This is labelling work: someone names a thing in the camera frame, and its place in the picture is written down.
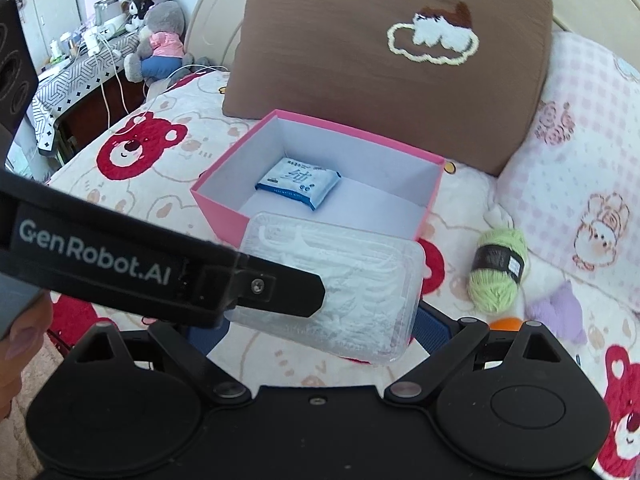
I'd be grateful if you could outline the pink cardboard box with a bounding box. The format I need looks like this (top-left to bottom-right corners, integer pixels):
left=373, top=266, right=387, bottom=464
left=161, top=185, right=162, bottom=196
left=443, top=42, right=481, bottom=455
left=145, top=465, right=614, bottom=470
left=190, top=108, right=446, bottom=256

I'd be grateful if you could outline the grey plush toy pink shirt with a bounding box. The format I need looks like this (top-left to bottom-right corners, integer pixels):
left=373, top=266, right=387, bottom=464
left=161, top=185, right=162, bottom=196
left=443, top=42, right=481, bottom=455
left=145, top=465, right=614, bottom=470
left=123, top=1, right=187, bottom=87

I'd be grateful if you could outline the dark wooden desk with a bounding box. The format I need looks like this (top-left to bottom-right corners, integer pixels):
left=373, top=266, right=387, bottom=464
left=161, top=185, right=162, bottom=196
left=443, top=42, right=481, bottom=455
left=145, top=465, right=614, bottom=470
left=52, top=77, right=148, bottom=163

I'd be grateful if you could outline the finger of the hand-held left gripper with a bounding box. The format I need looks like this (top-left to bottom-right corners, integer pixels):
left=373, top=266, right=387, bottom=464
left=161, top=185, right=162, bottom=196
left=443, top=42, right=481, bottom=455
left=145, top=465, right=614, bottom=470
left=192, top=252, right=327, bottom=318

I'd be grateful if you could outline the pink checked pillow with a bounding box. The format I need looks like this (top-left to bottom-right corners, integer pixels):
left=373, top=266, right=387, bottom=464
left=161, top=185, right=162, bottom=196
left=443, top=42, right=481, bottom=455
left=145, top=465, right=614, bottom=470
left=495, top=30, right=640, bottom=313

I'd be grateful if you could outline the brown pillow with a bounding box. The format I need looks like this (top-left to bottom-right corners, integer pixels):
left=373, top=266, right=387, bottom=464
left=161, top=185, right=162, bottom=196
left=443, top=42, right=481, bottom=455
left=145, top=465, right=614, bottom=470
left=221, top=0, right=553, bottom=177

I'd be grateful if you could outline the purple plush toy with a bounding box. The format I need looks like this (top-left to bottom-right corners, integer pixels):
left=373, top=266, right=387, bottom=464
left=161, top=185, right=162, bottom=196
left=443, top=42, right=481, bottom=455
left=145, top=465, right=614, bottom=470
left=527, top=280, right=588, bottom=346

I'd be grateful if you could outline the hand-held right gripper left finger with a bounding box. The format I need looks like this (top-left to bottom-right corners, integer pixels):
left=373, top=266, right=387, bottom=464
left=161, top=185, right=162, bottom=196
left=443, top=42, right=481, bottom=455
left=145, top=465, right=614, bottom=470
left=70, top=320, right=251, bottom=404

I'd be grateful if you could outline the blue tissue pack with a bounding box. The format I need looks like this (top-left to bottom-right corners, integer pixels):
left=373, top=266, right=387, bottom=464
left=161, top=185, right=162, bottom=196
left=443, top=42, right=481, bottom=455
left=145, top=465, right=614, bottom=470
left=255, top=156, right=342, bottom=211

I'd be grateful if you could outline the clear plastic floss pick box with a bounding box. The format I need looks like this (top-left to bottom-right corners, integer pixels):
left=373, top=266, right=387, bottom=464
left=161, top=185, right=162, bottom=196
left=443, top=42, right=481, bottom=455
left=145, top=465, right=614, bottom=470
left=225, top=211, right=426, bottom=365

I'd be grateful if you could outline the bear print blanket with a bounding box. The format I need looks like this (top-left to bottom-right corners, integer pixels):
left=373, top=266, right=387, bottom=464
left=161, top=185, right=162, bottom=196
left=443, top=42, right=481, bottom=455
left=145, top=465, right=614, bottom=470
left=45, top=67, right=640, bottom=480

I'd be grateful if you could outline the patterned tablecloth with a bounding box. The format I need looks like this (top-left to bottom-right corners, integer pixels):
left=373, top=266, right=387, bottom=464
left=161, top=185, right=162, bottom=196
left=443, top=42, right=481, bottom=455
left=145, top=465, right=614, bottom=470
left=31, top=30, right=146, bottom=153

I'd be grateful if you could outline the green yarn ball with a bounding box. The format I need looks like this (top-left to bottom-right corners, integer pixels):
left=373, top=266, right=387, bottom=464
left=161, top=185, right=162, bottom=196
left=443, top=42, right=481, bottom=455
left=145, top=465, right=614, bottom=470
left=466, top=228, right=530, bottom=314

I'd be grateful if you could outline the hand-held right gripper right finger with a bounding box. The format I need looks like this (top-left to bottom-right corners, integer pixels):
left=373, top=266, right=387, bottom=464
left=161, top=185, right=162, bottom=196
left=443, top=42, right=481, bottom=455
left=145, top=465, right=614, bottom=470
left=385, top=300, right=576, bottom=404

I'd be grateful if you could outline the black and white plush dog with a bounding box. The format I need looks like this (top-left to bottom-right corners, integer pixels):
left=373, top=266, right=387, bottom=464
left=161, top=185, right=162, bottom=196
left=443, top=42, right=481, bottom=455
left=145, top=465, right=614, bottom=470
left=122, top=0, right=153, bottom=31

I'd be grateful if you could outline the person's left hand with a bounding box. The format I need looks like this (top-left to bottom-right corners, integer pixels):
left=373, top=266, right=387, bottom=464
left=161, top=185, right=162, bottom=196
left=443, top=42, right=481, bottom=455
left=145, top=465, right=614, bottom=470
left=0, top=291, right=54, bottom=363

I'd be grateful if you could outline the white cable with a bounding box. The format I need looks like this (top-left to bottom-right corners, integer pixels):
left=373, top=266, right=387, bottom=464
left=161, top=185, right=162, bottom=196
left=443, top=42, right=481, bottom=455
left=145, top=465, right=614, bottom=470
left=167, top=61, right=232, bottom=87

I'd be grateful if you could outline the silver box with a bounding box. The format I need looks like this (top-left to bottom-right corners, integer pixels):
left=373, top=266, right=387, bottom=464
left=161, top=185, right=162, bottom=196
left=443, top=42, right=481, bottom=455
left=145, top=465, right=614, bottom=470
left=94, top=0, right=122, bottom=25

